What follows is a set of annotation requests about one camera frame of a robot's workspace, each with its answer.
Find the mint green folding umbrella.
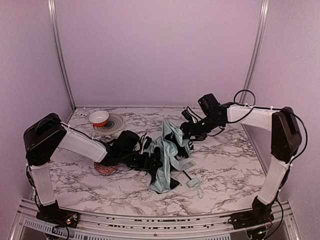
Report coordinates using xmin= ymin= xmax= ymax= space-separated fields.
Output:
xmin=144 ymin=119 xmax=193 ymax=194

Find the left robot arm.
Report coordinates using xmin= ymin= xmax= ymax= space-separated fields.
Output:
xmin=23 ymin=113 xmax=162 ymax=228

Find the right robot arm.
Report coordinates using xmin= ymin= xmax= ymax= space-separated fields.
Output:
xmin=180 ymin=93 xmax=304 ymax=230

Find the red patterned bowl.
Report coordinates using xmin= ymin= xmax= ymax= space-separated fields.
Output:
xmin=93 ymin=162 xmax=120 ymax=176

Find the orange white bowl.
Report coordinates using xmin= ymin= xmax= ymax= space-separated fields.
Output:
xmin=89 ymin=110 xmax=110 ymax=127

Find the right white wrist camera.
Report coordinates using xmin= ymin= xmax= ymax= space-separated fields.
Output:
xmin=181 ymin=109 xmax=198 ymax=123

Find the right aluminium frame post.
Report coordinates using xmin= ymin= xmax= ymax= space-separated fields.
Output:
xmin=244 ymin=0 xmax=270 ymax=90

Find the aluminium frame post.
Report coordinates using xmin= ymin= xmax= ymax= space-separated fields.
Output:
xmin=47 ymin=0 xmax=76 ymax=112
xmin=244 ymin=0 xmax=270 ymax=90

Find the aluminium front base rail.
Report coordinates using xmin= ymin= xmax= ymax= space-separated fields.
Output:
xmin=8 ymin=198 xmax=301 ymax=240

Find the left aluminium frame post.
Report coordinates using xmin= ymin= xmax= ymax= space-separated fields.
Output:
xmin=47 ymin=0 xmax=76 ymax=112

